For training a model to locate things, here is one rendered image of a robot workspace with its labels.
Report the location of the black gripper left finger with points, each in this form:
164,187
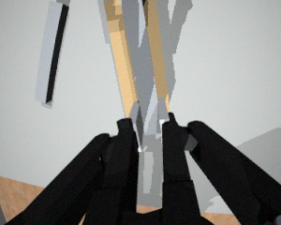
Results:
66,198

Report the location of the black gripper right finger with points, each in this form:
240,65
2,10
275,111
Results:
251,194

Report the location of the pale grey square stick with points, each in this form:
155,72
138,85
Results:
139,48
50,49

